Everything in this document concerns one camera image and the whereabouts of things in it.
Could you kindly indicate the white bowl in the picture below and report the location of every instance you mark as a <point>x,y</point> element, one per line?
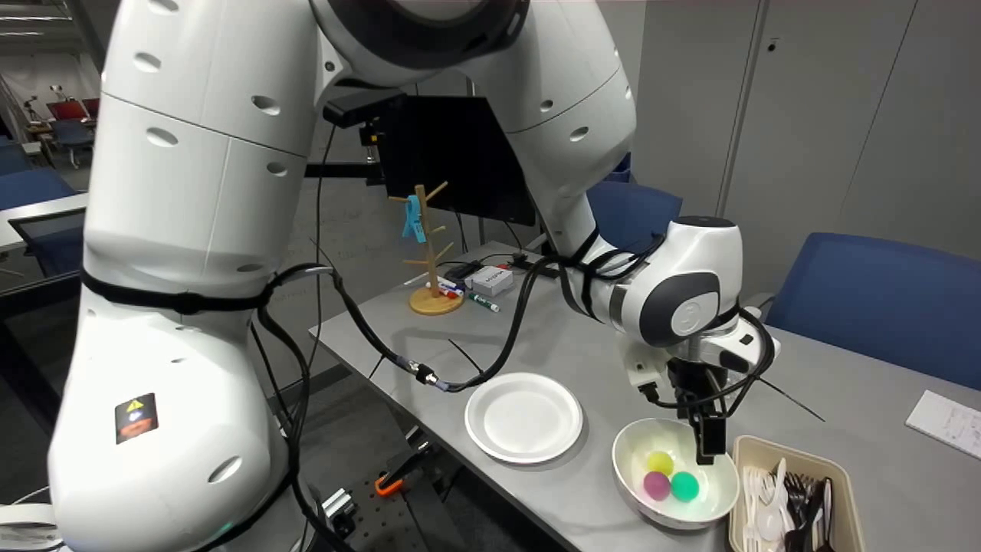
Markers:
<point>718,482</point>

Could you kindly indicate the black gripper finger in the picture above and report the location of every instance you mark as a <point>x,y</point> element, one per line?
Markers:
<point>708,435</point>

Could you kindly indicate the beige cutlery tray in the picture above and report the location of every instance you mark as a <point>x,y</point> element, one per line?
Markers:
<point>760,518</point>

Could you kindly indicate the pink ball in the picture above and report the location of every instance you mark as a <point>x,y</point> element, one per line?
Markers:
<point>658,484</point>

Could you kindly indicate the blue chair right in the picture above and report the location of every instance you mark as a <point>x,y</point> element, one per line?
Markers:
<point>904,305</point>

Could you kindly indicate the blue chair behind table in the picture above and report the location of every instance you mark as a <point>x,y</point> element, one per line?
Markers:
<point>625,211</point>

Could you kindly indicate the orange handled clamp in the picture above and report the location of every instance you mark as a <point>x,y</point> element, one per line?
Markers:
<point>389,478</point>

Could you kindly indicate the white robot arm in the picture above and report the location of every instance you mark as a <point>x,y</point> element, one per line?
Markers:
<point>164,438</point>

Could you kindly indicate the yellow ball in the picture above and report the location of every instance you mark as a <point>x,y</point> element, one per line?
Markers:
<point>661,462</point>

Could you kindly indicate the white paper sheet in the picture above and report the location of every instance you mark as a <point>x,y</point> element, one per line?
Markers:
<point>947,422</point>

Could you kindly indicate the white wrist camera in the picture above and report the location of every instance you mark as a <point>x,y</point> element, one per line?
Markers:
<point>649,372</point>

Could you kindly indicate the wooden stand base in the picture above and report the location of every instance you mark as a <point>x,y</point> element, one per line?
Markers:
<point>433,300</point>

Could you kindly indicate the small white box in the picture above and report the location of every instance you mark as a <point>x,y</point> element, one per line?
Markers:
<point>490,280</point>

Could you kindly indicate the white plastic plate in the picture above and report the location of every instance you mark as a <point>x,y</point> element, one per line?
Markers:
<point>523,419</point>

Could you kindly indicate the black plastic fork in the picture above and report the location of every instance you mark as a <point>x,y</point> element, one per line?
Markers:
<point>810,505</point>

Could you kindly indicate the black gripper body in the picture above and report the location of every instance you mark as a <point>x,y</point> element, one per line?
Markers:
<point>697,386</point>

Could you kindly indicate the small green ball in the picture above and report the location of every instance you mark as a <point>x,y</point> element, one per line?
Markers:
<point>683,484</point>

